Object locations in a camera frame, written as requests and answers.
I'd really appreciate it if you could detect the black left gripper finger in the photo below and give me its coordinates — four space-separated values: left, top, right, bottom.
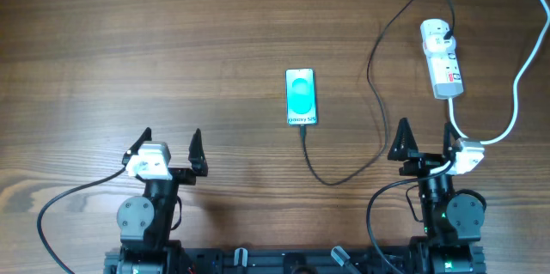
121 127 152 166
188 129 208 175

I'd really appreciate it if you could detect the white power strip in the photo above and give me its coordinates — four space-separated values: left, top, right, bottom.
420 19 464 100

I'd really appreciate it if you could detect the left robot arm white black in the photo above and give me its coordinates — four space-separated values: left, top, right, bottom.
103 128 208 274

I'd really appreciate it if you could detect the teal screen smartphone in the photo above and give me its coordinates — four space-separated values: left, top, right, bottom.
285 68 318 125

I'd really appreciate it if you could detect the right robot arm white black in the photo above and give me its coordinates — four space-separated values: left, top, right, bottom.
388 118 486 274

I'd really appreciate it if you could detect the white power strip cord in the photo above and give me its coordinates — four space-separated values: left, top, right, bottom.
448 0 550 146

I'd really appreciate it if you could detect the black charging cable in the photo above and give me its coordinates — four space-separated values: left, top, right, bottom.
297 0 456 186

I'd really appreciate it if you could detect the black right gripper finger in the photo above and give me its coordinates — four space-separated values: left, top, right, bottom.
443 122 461 156
388 118 419 161

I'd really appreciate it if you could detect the white charger plug adapter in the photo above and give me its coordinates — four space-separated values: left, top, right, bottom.
422 34 456 58

